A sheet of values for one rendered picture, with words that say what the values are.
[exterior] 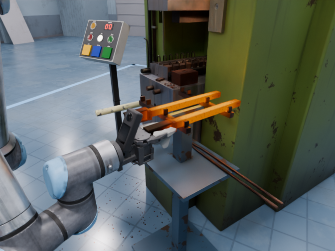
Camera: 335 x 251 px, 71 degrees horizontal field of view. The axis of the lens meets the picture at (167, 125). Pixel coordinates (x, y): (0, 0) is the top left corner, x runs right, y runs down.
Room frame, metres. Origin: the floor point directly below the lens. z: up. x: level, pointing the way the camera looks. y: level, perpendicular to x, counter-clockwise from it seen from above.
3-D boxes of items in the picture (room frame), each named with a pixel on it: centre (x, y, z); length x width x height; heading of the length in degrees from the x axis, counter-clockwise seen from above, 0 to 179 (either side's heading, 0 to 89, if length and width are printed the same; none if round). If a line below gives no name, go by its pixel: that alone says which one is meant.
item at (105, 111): (1.61, 0.32, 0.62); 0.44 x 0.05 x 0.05; 123
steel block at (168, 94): (1.44, -0.16, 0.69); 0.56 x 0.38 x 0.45; 123
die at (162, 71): (1.49, -0.12, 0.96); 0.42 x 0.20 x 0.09; 123
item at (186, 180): (0.87, -0.06, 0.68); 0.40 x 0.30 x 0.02; 35
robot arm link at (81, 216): (0.45, 0.24, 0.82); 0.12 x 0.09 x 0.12; 147
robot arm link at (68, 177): (0.46, 0.23, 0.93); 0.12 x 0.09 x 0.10; 132
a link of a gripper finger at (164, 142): (0.62, 0.01, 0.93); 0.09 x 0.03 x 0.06; 121
